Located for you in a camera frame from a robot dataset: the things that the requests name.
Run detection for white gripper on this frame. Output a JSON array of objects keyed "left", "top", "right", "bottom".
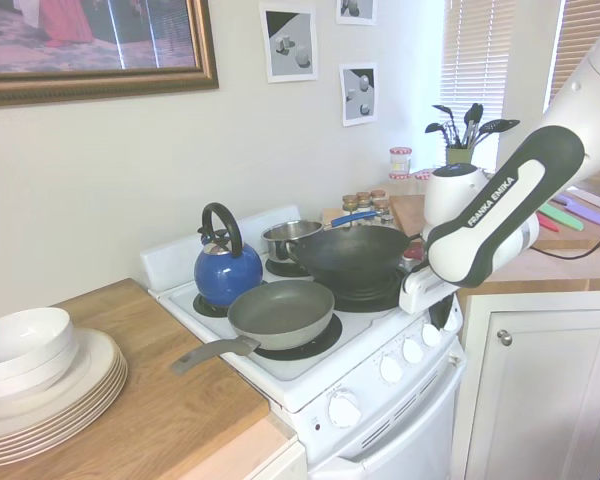
[{"left": 398, "top": 264, "right": 457, "bottom": 328}]

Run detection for white burner knob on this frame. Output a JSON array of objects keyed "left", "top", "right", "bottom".
[
  {"left": 420, "top": 323, "right": 443, "bottom": 349},
  {"left": 378, "top": 353, "right": 406, "bottom": 384},
  {"left": 401, "top": 336, "right": 426, "bottom": 365}
]

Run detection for black stove burner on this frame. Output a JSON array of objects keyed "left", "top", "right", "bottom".
[
  {"left": 191, "top": 291, "right": 237, "bottom": 320},
  {"left": 264, "top": 257, "right": 312, "bottom": 279},
  {"left": 328, "top": 268, "right": 407, "bottom": 315},
  {"left": 251, "top": 313, "right": 344, "bottom": 362}
]

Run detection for white electric stove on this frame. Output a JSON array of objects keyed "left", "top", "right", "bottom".
[{"left": 139, "top": 203, "right": 469, "bottom": 480}]

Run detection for wooden cutting board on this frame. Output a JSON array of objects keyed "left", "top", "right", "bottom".
[{"left": 389, "top": 187, "right": 600, "bottom": 252}]

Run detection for cream door cabinet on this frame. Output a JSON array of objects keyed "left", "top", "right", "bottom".
[{"left": 453, "top": 288, "right": 600, "bottom": 480}]

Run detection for pink knife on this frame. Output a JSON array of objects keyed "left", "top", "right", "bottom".
[{"left": 533, "top": 211, "right": 562, "bottom": 233}]

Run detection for white oven temperature knob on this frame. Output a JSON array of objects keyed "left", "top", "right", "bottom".
[{"left": 327, "top": 389, "right": 362, "bottom": 429}]

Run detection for white oven door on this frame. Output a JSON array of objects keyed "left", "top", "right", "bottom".
[{"left": 307, "top": 367, "right": 464, "bottom": 480}]

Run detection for green knife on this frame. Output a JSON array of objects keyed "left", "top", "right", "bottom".
[{"left": 536, "top": 201, "right": 587, "bottom": 232}]

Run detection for green utensil holder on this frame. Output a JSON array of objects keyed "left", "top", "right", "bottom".
[{"left": 445, "top": 145, "right": 475, "bottom": 167}]

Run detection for grey frying pan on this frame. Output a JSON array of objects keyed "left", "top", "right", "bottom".
[{"left": 170, "top": 279, "right": 337, "bottom": 376}]

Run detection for purple knife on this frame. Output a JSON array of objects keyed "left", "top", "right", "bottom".
[{"left": 551, "top": 191, "right": 600, "bottom": 230}]

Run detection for black serving spoon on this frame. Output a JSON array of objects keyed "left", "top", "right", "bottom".
[{"left": 424, "top": 121, "right": 451, "bottom": 149}]

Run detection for black tongs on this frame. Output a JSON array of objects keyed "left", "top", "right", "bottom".
[{"left": 460, "top": 101, "right": 485, "bottom": 150}]

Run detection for black slotted spoon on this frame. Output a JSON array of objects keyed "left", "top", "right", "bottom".
[{"left": 472, "top": 118, "right": 522, "bottom": 150}]

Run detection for black spatula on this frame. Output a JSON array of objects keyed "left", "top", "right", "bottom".
[{"left": 431, "top": 103, "right": 455, "bottom": 149}]

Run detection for cream drawer cabinet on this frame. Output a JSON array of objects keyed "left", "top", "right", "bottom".
[{"left": 229, "top": 413, "right": 310, "bottom": 480}]

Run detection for cube two spheres poster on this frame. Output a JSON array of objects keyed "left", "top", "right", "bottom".
[{"left": 338, "top": 61, "right": 380, "bottom": 129}]

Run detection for large wooden butcher block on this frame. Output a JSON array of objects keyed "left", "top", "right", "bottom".
[{"left": 0, "top": 277, "right": 273, "bottom": 480}]

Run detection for cube and sphere poster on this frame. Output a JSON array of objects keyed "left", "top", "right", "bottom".
[{"left": 258, "top": 1, "right": 319, "bottom": 85}]

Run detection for small grey shapes poster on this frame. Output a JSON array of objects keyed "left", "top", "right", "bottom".
[{"left": 335, "top": 0, "right": 379, "bottom": 27}]

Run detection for cream plate brown rim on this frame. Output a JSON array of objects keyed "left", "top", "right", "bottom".
[
  {"left": 0, "top": 372, "right": 130, "bottom": 459},
  {"left": 0, "top": 367, "right": 130, "bottom": 451},
  {"left": 0, "top": 327, "right": 127, "bottom": 427},
  {"left": 0, "top": 362, "right": 129, "bottom": 443},
  {"left": 0, "top": 357, "right": 128, "bottom": 435}
]

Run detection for white bowl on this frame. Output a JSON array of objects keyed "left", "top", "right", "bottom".
[
  {"left": 0, "top": 338, "right": 80, "bottom": 397},
  {"left": 0, "top": 306, "right": 76, "bottom": 372}
]

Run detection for stack of beige plates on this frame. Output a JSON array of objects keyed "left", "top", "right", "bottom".
[{"left": 0, "top": 377, "right": 129, "bottom": 469}]

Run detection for gold framed painting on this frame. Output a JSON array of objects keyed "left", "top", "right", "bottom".
[{"left": 0, "top": 0, "right": 220, "bottom": 109}]

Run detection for black wok wooden handle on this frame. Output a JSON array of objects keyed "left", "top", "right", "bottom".
[{"left": 284, "top": 224, "right": 427, "bottom": 287}]

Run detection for thin black cable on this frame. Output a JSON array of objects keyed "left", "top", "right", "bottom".
[{"left": 528, "top": 212, "right": 600, "bottom": 262}]

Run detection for steel pot blue handle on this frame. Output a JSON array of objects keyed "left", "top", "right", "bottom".
[{"left": 260, "top": 209, "right": 382, "bottom": 263}]

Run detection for blue kettle black handle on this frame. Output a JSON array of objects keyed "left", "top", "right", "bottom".
[{"left": 193, "top": 201, "right": 266, "bottom": 308}]

